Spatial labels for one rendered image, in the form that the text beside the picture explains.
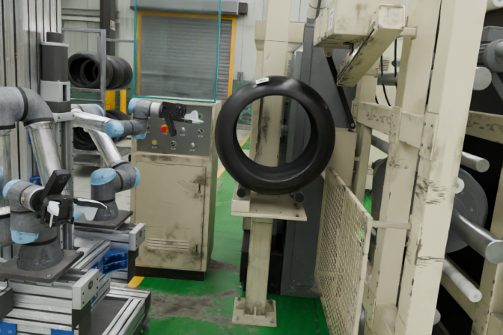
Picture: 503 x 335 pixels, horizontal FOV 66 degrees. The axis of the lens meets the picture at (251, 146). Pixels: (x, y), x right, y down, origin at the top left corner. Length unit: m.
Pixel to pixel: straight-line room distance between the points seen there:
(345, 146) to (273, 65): 0.59
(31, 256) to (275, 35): 1.52
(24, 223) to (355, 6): 1.36
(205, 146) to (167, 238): 0.70
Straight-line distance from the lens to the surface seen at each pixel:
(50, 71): 1.76
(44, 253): 1.63
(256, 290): 2.50
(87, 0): 12.63
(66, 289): 1.62
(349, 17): 1.59
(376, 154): 5.44
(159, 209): 2.76
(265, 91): 1.77
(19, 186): 1.37
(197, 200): 2.68
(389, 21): 1.52
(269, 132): 2.18
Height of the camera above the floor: 1.44
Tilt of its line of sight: 10 degrees down
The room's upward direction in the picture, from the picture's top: 4 degrees clockwise
